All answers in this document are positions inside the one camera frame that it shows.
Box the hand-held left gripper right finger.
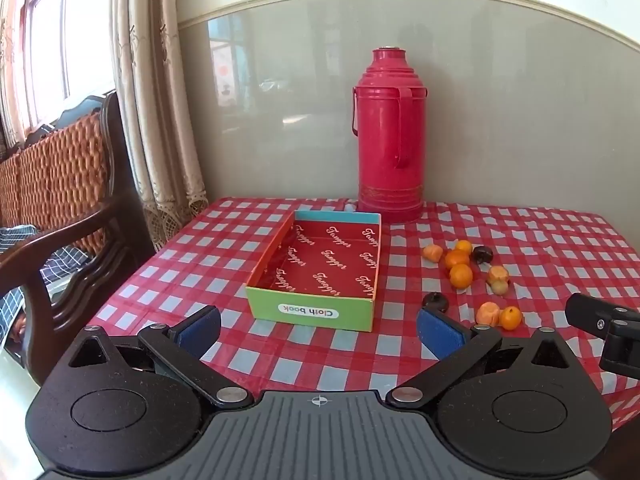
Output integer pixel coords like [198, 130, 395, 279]
[386, 307, 571, 405]

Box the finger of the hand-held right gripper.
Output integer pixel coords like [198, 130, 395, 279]
[566, 292, 640, 376]

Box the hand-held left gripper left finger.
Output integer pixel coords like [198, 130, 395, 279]
[65, 305, 255, 407]

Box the colourful cardboard box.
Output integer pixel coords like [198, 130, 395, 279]
[245, 210, 382, 333]

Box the red checkered tablecloth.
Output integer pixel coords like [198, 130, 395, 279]
[87, 196, 640, 431]

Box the blue plaid cloth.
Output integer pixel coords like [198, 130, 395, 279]
[0, 225, 91, 351]

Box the red thermos flask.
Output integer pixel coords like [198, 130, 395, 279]
[351, 47, 429, 224]

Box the wooden chair with woven back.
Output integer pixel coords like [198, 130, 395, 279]
[0, 91, 156, 386]

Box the beige lace curtain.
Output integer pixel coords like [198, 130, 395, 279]
[111, 0, 210, 252]

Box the window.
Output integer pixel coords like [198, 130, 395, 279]
[0, 0, 118, 146]

